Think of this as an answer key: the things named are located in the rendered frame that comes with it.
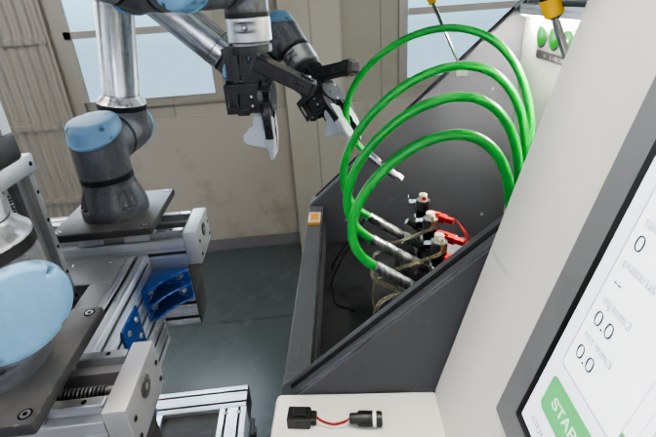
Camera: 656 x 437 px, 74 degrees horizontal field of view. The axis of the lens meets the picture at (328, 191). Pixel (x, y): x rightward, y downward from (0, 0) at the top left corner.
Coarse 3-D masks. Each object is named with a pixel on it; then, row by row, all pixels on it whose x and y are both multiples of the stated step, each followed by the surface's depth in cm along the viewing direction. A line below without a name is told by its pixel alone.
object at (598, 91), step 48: (624, 0) 35; (576, 48) 40; (624, 48) 34; (576, 96) 39; (624, 96) 33; (576, 144) 38; (528, 192) 44; (576, 192) 36; (528, 240) 43; (480, 288) 51; (528, 288) 41; (480, 336) 49; (528, 336) 40; (480, 384) 47; (480, 432) 45
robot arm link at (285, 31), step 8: (272, 16) 101; (280, 16) 101; (288, 16) 102; (272, 24) 101; (280, 24) 100; (288, 24) 100; (296, 24) 102; (272, 32) 101; (280, 32) 100; (288, 32) 100; (296, 32) 100; (272, 40) 101; (280, 40) 100; (288, 40) 99; (296, 40) 99; (304, 40) 100; (272, 48) 101; (280, 48) 100; (288, 48) 99; (280, 56) 102
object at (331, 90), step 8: (304, 64) 98; (312, 64) 99; (320, 64) 101; (304, 72) 100; (320, 80) 97; (328, 80) 98; (320, 88) 96; (328, 88) 97; (336, 88) 99; (304, 96) 99; (312, 96) 98; (328, 96) 95; (336, 96) 97; (344, 96) 100; (304, 104) 100; (312, 104) 98; (336, 104) 99; (312, 112) 98; (320, 112) 98; (312, 120) 100
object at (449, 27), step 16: (416, 32) 82; (432, 32) 81; (464, 32) 79; (480, 32) 77; (384, 48) 86; (496, 48) 78; (368, 64) 88; (512, 64) 77; (352, 96) 93; (528, 96) 78; (528, 112) 79
